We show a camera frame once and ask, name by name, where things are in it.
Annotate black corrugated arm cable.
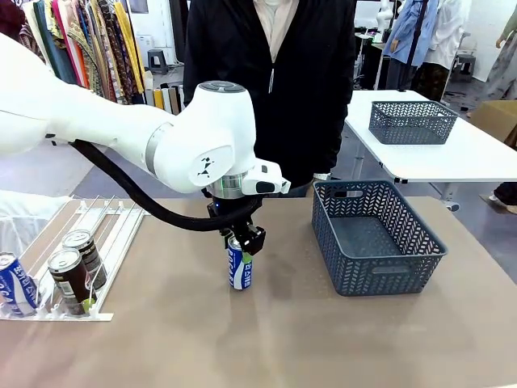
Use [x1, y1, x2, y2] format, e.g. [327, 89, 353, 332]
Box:
[44, 133, 263, 234]

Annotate colourful fabrics clothes rack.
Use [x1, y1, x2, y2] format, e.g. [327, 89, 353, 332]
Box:
[22, 0, 147, 107]

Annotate white folding table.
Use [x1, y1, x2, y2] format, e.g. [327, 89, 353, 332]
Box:
[343, 89, 517, 212]

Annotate white cloth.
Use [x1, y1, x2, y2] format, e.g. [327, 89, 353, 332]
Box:
[0, 189, 72, 260]

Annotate black stand pole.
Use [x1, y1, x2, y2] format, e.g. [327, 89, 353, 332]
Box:
[397, 0, 430, 93]

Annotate person in black jacket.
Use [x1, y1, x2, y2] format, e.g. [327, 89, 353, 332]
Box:
[182, 0, 357, 199]

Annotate person's left forearm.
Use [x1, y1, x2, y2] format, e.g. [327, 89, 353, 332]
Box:
[313, 103, 352, 176]

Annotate rolled fabric bolts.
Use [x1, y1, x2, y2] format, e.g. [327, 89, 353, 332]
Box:
[143, 80, 186, 111]

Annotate hanging white shirt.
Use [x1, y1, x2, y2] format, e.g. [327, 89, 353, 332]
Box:
[422, 0, 466, 70]

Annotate large blue-grey plastic basket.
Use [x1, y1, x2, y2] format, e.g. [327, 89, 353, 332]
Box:
[311, 179, 448, 297]

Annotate mannequin in patterned dress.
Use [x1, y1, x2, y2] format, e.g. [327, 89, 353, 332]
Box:
[482, 23, 517, 102]

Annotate white wire can dispenser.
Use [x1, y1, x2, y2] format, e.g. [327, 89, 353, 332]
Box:
[0, 194, 151, 323]

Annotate blue Pocari Sweat can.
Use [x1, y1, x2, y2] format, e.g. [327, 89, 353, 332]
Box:
[227, 235, 254, 292]
[0, 251, 40, 317]

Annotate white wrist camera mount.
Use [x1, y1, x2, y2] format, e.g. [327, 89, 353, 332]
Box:
[241, 159, 292, 197]

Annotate dark grey plastic stool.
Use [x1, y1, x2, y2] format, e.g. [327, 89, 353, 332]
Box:
[146, 48, 170, 76]

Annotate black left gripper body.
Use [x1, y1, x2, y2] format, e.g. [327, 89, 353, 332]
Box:
[207, 198, 262, 238]

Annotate light grey plastic stool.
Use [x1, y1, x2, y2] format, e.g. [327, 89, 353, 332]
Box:
[451, 48, 478, 84]

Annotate mannequin in blue shirt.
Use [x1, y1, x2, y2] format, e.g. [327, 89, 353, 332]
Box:
[382, 0, 439, 92]

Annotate brown cardboard box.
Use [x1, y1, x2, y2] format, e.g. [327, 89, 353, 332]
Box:
[470, 99, 517, 150]

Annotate black Pepsi can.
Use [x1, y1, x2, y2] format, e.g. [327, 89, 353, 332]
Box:
[47, 247, 99, 317]
[61, 229, 108, 291]

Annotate small blue-grey plastic basket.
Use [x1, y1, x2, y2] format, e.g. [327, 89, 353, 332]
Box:
[368, 100, 460, 146]

